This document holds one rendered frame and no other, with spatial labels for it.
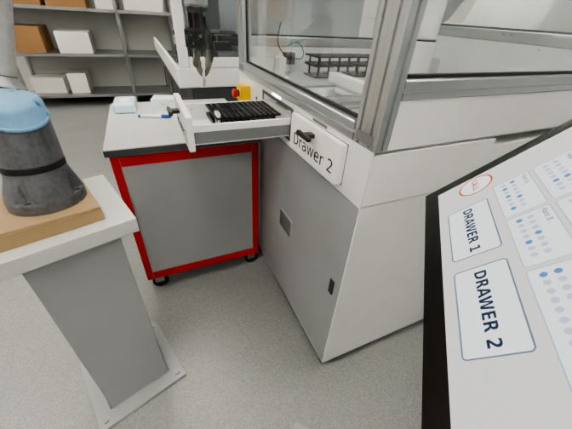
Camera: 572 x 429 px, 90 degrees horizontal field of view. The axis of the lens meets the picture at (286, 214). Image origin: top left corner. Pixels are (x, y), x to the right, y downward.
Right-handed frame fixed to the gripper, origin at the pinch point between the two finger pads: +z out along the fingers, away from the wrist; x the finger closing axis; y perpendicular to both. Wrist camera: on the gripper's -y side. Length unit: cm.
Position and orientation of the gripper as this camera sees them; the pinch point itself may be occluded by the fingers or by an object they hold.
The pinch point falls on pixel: (203, 71)
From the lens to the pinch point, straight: 124.7
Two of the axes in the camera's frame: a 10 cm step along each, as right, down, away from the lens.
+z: -0.6, 8.2, 5.7
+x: 10.0, 0.6, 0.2
